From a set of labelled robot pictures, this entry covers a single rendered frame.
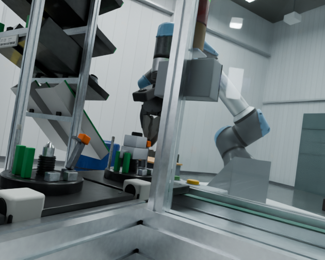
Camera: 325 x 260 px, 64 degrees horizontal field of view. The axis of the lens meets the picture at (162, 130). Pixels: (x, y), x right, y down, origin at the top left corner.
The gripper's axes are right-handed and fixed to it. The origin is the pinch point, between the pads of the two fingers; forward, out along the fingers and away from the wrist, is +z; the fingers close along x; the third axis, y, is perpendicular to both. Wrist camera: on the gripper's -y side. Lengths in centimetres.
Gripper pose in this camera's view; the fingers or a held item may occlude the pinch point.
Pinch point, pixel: (149, 142)
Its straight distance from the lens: 74.9
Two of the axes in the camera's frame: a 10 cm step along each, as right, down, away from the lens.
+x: -8.4, -1.0, 5.3
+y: 5.3, 1.1, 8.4
